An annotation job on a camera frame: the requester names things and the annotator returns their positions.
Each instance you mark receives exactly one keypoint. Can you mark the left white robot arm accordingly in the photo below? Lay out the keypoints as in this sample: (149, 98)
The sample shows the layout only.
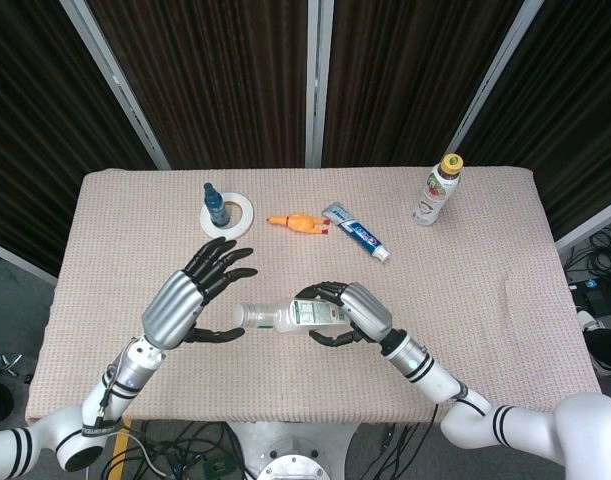
(130, 370)

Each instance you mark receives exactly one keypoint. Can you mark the yellow-capped drink bottle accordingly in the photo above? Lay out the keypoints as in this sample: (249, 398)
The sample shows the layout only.
(435, 195)

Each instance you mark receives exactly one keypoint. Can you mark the green circuit board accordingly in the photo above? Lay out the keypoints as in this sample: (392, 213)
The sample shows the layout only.
(216, 470)

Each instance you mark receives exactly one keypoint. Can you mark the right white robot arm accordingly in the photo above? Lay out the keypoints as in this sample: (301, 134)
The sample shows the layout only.
(435, 375)

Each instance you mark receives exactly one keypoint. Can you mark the clear plastic bottle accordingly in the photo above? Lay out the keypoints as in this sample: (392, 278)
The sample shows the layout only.
(305, 317)

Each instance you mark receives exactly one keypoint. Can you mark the orange rubber chicken toy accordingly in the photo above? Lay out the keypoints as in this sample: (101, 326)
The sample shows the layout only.
(302, 223)

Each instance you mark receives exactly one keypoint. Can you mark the blue spray bottle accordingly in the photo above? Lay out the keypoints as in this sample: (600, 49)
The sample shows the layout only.
(217, 210)

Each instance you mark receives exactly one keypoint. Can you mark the blue white toothpaste tube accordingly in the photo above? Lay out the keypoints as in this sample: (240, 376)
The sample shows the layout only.
(357, 232)

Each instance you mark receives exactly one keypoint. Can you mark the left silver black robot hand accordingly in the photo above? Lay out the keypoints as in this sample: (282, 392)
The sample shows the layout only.
(172, 310)

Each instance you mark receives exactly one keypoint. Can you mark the dark brown partition panel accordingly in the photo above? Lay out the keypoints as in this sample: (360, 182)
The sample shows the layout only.
(575, 100)
(35, 125)
(210, 75)
(400, 75)

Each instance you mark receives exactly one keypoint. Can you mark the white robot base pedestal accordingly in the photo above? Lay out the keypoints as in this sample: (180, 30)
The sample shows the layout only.
(290, 450)

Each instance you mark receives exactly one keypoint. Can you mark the black white shoe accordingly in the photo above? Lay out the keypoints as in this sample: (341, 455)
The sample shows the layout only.
(607, 350)

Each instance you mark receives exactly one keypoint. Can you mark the beige woven tablecloth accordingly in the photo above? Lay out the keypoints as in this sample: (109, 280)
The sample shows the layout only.
(460, 310)

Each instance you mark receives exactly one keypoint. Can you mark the white partition frame rail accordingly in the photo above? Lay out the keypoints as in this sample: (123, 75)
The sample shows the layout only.
(15, 260)
(590, 225)

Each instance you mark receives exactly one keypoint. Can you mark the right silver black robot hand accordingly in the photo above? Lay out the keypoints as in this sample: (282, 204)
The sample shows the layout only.
(367, 312)

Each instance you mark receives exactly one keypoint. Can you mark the black power strip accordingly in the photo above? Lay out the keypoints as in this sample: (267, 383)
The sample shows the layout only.
(597, 295)

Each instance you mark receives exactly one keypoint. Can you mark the white partition frame post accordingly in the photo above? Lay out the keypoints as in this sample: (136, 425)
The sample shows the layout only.
(116, 82)
(496, 75)
(319, 75)

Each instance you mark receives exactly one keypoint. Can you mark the white tape roll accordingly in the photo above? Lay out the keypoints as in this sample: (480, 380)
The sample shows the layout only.
(235, 232)

